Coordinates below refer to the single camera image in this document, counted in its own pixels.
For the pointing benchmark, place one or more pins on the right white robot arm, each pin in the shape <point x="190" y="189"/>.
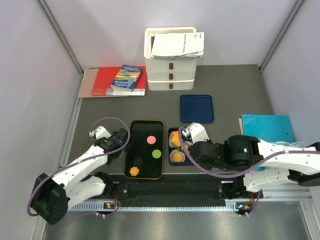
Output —
<point x="254" y="164"/>

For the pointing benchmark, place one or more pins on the pink round cookie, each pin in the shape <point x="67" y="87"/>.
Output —
<point x="151" y="139"/>

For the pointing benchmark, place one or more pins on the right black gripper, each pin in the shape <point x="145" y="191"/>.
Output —
<point x="209" y="141"/>

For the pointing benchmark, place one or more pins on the teal folder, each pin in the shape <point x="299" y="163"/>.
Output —
<point x="270" y="128"/>

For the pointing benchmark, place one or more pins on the white paper cup centre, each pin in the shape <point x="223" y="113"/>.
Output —
<point x="186" y="145"/>

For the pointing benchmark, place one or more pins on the teal cat-ear headphones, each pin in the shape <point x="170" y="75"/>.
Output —
<point x="288" y="144"/>

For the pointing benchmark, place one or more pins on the white paper cup top-left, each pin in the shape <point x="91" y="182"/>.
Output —
<point x="169" y="142"/>

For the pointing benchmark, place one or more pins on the blue paperback book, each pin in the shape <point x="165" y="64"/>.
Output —
<point x="126" y="78"/>

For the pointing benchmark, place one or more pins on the orange round cookie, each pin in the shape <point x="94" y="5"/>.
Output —
<point x="177" y="158"/>
<point x="176" y="143"/>

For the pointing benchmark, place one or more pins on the white stacked drawer box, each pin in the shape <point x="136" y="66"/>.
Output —
<point x="166" y="74"/>

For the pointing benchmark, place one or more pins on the blue cookie tin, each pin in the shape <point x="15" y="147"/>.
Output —
<point x="187" y="161"/>

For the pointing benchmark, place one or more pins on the white spiral notebook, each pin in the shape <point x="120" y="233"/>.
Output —
<point x="178" y="46"/>

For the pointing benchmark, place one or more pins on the orange flower cookie bottom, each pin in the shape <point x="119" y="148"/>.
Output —
<point x="134" y="171"/>

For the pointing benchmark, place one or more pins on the green round cookie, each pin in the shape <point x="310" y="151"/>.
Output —
<point x="156" y="154"/>

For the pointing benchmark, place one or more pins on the orange flower cookie top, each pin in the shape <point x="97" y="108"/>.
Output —
<point x="174" y="135"/>

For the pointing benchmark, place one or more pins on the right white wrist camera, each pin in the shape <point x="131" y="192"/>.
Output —
<point x="195" y="132"/>

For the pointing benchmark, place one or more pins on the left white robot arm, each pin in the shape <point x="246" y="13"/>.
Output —
<point x="53" y="196"/>

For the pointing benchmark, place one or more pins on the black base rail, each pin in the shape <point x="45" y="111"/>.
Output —
<point x="170" y="190"/>

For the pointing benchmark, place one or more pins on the black cookie tray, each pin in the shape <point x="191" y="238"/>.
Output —
<point x="152" y="168"/>

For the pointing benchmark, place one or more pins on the orange small flower cookie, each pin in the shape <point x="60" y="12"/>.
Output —
<point x="185" y="149"/>

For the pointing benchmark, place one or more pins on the blue tin lid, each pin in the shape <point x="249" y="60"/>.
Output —
<point x="196" y="108"/>

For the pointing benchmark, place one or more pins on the red book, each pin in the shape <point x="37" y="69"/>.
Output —
<point x="105" y="77"/>

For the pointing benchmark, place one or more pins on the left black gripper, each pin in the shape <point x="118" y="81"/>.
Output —
<point x="114" y="134"/>

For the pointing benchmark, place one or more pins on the orange round cookie bottom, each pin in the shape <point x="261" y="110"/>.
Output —
<point x="177" y="158"/>

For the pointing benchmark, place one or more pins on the white paper cup bottom-left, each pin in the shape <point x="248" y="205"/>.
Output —
<point x="171" y="154"/>

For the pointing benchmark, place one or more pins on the black sandwich cookie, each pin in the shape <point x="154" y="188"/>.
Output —
<point x="138" y="161"/>

